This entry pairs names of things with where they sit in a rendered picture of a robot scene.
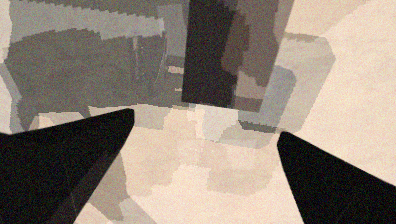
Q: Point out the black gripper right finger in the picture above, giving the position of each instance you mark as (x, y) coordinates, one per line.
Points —
(329, 190)

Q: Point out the black two-prong charger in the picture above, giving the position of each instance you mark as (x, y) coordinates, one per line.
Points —
(231, 50)

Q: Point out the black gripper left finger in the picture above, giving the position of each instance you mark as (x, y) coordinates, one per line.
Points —
(47, 175)

